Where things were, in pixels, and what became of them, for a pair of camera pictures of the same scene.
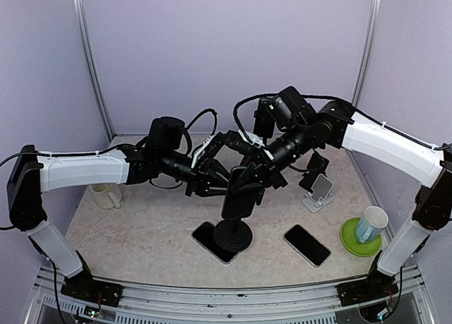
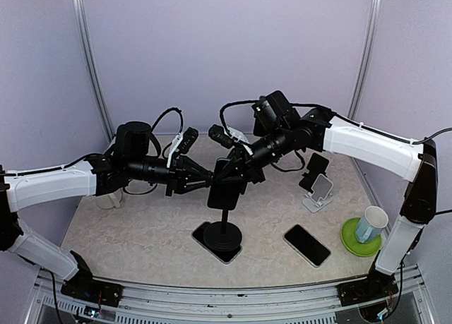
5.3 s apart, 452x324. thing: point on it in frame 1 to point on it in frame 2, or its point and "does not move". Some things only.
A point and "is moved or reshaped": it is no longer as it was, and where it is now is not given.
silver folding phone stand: [320, 197] does not move
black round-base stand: [232, 235] is moved or reshaped
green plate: [352, 243] does not move
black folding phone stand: [317, 165] does not move
